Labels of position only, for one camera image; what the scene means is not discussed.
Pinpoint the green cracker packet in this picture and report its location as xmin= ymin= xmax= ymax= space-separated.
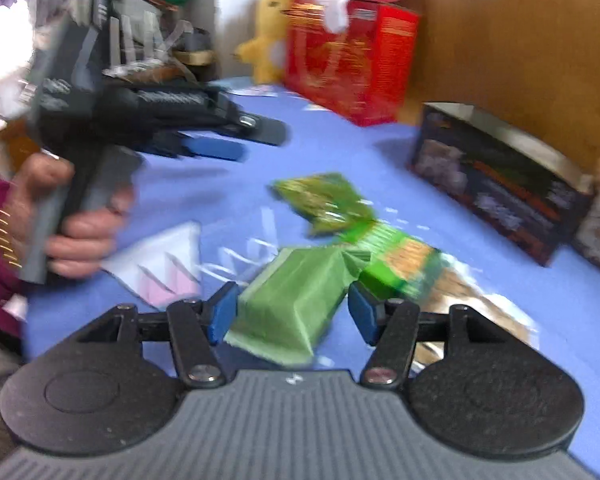
xmin=345 ymin=222 xmax=446 ymax=303

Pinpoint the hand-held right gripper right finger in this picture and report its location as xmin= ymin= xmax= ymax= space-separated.
xmin=346 ymin=281 xmax=528 ymax=390

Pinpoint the red gift box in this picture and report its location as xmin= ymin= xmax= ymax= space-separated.
xmin=282 ymin=0 xmax=421 ymax=127

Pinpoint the clear silver nut packet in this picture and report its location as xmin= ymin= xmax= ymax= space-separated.
xmin=415 ymin=255 xmax=538 ymax=371

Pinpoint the green round-logo snack packet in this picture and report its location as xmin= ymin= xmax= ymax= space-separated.
xmin=270 ymin=172 xmax=378 ymax=238

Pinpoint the black cardboard box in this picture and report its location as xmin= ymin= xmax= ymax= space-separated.
xmin=407 ymin=101 xmax=596 ymax=267

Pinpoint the light green plain snack packet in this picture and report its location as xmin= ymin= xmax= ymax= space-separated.
xmin=224 ymin=246 xmax=371 ymax=366

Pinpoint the wooden headboard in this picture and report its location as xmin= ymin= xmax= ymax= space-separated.
xmin=405 ymin=0 xmax=600 ymax=171

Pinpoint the person's left hand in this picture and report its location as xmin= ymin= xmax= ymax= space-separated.
xmin=10 ymin=152 xmax=136 ymax=278

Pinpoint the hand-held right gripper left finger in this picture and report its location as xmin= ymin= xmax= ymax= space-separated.
xmin=75 ymin=281 xmax=242 ymax=388

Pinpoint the yellow duck plush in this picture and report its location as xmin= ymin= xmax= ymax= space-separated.
xmin=235 ymin=0 xmax=298 ymax=86

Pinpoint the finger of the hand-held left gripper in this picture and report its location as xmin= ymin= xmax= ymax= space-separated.
xmin=225 ymin=112 xmax=288 ymax=147
xmin=147 ymin=137 xmax=246 ymax=162

